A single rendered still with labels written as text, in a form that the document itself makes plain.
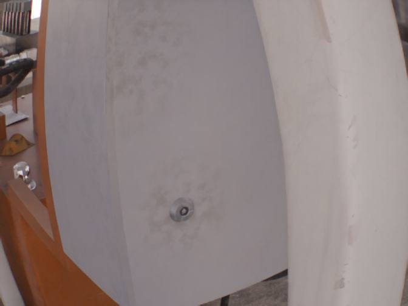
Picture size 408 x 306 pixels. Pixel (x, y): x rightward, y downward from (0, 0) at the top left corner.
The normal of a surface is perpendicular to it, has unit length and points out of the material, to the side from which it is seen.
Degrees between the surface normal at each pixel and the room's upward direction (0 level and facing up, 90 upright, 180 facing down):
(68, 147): 90
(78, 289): 90
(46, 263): 90
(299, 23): 93
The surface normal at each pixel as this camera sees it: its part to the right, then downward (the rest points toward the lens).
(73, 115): -0.82, 0.22
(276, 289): -0.02, -0.94
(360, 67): 0.56, 0.12
